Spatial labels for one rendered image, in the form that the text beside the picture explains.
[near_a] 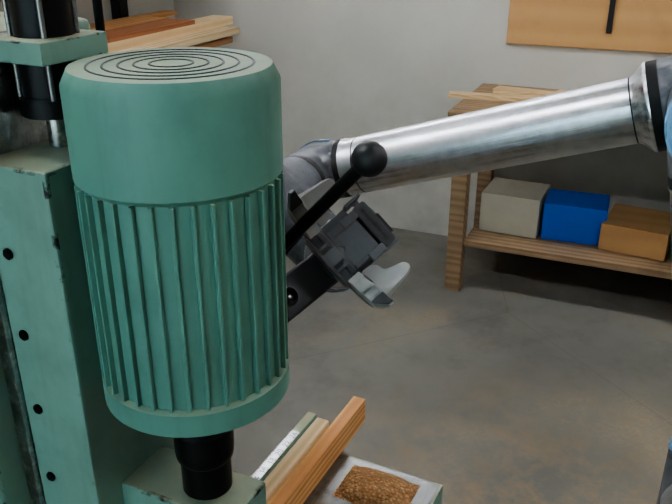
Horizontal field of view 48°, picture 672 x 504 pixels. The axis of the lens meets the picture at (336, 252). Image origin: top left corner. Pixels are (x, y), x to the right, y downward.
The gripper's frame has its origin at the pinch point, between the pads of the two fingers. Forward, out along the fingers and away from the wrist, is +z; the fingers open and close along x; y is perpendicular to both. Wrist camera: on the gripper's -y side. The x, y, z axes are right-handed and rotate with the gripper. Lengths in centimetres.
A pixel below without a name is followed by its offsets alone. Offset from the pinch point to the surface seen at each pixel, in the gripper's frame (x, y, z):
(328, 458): 20.1, -17.2, -32.3
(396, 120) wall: -39, 100, -319
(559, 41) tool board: -11, 168, -264
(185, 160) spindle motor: -11.9, -5.6, 19.9
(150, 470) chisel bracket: 4.1, -29.8, -8.3
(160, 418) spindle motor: 0.9, -21.6, 8.9
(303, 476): 18.6, -20.6, -26.2
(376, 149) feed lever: -4.5, 8.7, 5.8
